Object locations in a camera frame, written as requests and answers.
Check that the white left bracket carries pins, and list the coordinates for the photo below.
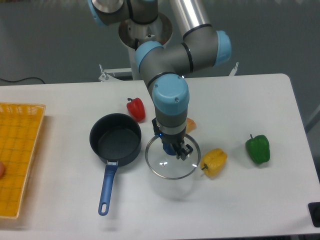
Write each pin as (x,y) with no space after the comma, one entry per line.
(115,74)

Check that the yellow bell pepper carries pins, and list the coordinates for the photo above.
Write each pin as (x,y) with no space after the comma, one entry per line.
(213,162)

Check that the green bell pepper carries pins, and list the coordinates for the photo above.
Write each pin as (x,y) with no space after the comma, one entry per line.
(258,149)

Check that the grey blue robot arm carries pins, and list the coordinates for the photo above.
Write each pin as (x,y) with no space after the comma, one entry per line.
(162,68)

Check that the white bracket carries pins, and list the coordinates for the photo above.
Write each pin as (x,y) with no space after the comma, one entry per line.
(115,74)
(234,70)

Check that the white right bracket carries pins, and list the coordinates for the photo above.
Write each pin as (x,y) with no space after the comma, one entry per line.
(234,70)

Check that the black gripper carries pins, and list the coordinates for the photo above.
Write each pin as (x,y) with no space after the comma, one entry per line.
(172,139)

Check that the dark pot blue handle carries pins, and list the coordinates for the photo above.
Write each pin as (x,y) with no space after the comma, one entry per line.
(116,139)

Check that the glass pot lid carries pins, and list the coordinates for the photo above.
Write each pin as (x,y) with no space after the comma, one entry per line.
(169,166)

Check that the black corner object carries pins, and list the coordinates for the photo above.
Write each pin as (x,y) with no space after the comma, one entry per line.
(314,210)

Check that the yellow woven basket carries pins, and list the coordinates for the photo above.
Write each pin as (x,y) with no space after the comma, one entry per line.
(20,126)

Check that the red bell pepper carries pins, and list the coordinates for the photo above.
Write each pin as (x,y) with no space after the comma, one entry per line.
(136,109)

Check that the orange bread pastry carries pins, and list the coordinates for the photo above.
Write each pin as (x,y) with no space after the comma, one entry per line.
(190,125)

